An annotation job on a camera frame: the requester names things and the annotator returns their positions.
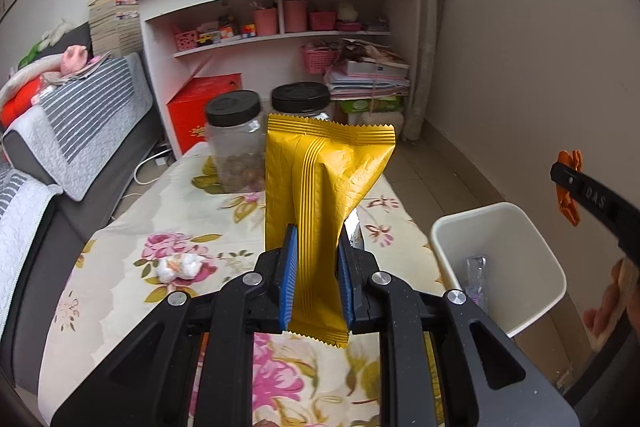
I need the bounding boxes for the pale curtain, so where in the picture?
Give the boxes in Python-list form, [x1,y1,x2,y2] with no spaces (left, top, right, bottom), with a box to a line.
[387,0,442,141]

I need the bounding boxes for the stack of books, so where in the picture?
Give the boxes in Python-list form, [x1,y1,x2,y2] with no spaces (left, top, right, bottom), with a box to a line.
[87,0,146,58]

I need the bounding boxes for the yellow snack wrapper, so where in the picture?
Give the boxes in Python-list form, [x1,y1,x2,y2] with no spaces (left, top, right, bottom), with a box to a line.
[264,113,398,349]

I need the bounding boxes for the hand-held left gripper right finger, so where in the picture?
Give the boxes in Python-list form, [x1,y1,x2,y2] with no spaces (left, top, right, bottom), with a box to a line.
[337,229,581,427]

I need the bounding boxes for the white shelf unit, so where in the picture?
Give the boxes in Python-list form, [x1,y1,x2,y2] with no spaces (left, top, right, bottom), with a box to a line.
[127,0,429,160]

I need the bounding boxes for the small pink lattice basket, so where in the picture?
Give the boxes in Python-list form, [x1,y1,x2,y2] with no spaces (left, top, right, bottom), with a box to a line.
[173,28,201,53]

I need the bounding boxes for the grey striped quilted blanket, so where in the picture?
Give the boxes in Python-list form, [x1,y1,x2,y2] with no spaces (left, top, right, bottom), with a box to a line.
[2,53,155,202]
[0,166,64,319]

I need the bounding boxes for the clear crushed plastic bottle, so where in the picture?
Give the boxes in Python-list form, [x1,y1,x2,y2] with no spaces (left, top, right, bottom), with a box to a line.
[465,254,490,309]

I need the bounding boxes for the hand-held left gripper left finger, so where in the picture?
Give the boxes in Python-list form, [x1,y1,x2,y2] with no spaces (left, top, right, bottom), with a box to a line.
[50,223,301,427]

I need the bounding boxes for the clear jar with black lid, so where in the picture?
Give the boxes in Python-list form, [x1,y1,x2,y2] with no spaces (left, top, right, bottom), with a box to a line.
[205,91,267,194]

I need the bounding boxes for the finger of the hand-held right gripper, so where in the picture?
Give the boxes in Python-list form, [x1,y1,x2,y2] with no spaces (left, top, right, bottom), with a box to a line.
[550,161,640,268]

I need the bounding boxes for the green white box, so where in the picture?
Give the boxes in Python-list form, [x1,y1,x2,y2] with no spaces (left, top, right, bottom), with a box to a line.
[340,97,404,116]

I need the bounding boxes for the grey sofa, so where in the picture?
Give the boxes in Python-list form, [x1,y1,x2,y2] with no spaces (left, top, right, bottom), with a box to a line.
[0,22,167,398]

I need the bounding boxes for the crumpled white tissue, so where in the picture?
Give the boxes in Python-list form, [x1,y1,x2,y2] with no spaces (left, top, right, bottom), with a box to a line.
[157,253,202,282]

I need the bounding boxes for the person's right hand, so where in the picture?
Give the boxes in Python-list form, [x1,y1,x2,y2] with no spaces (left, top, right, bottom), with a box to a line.
[584,256,640,353]

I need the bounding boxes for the large pink lattice basket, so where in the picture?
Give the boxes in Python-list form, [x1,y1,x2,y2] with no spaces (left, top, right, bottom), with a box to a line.
[300,45,341,75]

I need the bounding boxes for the colourful small toys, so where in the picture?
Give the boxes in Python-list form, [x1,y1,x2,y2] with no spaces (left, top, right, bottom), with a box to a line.
[199,13,257,44]

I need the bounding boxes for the red cardboard box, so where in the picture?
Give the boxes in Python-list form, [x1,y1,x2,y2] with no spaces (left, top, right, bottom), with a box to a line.
[166,73,245,160]

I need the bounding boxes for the pink plush toy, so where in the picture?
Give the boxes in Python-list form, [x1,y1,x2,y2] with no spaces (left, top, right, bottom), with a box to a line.
[60,45,94,76]

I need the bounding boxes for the orange peel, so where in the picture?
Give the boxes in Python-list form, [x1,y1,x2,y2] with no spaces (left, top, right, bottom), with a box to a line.
[556,150,584,226]

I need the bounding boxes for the pink square container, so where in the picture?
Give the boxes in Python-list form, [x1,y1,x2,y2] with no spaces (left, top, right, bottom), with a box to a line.
[308,11,337,32]

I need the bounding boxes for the red orange cloth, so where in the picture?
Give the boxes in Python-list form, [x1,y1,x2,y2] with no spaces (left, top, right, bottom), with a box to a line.
[0,76,44,128]

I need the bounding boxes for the stack of papers and notebooks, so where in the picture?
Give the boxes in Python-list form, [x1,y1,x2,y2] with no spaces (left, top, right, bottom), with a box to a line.
[322,38,412,100]

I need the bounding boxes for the white textured bag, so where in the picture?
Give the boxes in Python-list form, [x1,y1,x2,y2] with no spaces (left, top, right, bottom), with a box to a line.
[359,110,405,140]

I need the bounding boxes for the purple label nut jar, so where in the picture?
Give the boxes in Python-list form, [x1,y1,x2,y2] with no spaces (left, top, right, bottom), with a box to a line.
[270,81,332,124]

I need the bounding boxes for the pink cup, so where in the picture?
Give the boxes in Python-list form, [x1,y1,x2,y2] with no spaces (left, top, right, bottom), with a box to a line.
[252,8,279,37]
[283,0,309,33]

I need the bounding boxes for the white plush toy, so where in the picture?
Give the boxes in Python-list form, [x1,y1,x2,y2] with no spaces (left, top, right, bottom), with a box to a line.
[39,19,76,48]

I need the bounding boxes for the white trash bin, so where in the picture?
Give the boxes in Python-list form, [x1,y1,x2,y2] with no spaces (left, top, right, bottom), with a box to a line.
[431,202,568,339]

